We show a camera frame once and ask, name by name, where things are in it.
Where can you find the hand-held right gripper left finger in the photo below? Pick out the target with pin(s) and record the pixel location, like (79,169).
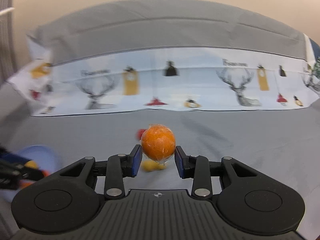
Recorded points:
(136,161)

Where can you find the grey bedsheet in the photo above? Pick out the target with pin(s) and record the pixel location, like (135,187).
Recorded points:
(225,142)

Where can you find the small orange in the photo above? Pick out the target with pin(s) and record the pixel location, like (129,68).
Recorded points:
(45,173)

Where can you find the plastic orange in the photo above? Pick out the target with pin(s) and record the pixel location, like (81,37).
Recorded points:
(157,142)

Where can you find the yellow-green longan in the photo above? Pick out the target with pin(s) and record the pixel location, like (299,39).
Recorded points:
(31,164)
(149,166)
(160,167)

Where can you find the grey quilt with deer print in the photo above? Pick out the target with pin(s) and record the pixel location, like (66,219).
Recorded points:
(175,30)

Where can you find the white clip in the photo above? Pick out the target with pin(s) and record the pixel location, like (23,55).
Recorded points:
(7,11)

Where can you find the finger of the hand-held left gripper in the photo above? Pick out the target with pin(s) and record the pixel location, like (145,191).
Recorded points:
(17,176)
(12,158)

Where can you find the red cherry tomato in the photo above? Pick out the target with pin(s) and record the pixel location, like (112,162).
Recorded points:
(140,134)

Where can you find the grey curtain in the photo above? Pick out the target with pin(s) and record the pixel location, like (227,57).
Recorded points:
(6,35)

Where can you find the blue plate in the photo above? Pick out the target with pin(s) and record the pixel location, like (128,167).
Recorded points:
(47,157)

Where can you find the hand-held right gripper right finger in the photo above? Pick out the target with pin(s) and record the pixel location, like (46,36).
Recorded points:
(180,162)

